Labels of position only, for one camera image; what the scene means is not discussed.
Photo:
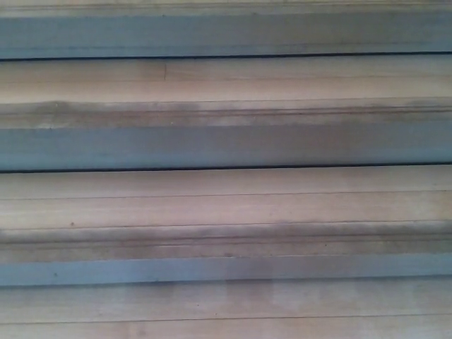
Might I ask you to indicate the wooden staircase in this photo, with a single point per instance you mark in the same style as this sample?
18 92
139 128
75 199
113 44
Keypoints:
212 148

